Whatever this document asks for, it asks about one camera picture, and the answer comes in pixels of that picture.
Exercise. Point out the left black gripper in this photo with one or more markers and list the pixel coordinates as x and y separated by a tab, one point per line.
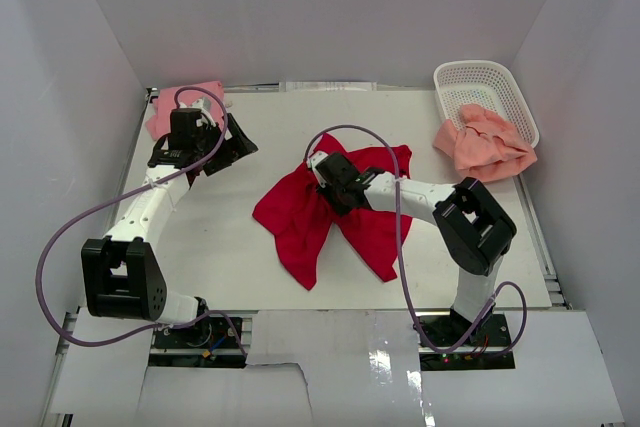
232	149

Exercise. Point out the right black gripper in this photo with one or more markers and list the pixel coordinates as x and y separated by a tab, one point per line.
342	210

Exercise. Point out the red t shirt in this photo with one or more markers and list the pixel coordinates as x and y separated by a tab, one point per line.
299	218

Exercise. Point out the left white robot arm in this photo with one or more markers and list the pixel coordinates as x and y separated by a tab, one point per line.
122	277

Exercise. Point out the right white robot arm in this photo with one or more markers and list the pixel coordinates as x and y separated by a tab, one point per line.
476	230

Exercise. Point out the papers at table back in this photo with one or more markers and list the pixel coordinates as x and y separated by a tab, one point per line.
326	86

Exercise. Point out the folded pink t shirt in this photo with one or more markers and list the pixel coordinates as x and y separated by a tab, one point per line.
159	123

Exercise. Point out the salmon t shirt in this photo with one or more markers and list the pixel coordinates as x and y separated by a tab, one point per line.
487	147

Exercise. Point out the white plastic basket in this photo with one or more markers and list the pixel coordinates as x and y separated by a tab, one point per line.
485	83

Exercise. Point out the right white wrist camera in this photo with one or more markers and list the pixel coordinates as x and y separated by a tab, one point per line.
313	163

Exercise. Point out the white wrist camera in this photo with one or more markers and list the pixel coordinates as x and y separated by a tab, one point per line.
203	104
313	163

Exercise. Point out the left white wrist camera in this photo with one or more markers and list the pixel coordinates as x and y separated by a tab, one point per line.
203	104

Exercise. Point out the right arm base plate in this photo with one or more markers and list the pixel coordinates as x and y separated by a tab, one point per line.
480	352

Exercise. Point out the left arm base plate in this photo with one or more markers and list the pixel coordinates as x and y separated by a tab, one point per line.
209	344

